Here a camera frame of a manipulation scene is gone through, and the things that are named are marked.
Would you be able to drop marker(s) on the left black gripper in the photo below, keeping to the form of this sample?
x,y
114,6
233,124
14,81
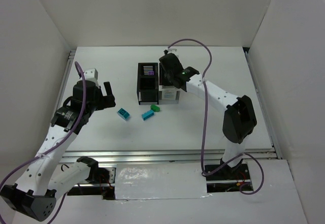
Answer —
x,y
104,100

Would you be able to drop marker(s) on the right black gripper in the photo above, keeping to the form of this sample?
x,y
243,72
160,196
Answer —
x,y
167,63

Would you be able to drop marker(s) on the teal curved lego brick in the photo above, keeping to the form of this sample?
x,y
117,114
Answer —
x,y
123,114

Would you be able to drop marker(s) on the green curved lego brick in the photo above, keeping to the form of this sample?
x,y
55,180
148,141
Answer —
x,y
155,108

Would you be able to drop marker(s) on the teal long lego brick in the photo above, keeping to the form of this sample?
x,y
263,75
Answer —
x,y
147,115

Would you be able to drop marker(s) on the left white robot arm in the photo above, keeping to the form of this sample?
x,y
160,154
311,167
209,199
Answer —
x,y
36,192

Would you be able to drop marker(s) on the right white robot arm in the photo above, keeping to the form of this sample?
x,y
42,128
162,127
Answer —
x,y
239,119

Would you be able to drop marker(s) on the white slotted container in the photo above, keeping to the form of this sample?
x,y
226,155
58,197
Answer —
x,y
167,93

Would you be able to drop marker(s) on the black slotted container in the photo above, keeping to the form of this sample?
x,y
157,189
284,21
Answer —
x,y
147,86

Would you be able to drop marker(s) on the white tape covered plate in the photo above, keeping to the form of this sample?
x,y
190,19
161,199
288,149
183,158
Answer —
x,y
159,181

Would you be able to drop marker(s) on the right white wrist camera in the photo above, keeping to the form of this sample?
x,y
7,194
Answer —
x,y
170,50

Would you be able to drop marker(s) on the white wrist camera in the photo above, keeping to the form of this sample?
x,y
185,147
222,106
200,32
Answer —
x,y
170,50
91,74

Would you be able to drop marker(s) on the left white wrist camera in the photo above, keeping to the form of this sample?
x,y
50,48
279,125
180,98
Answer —
x,y
91,74

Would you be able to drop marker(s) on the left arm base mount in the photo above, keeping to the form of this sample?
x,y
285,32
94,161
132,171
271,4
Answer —
x,y
102,186

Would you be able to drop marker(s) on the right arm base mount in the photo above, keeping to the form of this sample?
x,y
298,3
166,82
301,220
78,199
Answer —
x,y
226,181

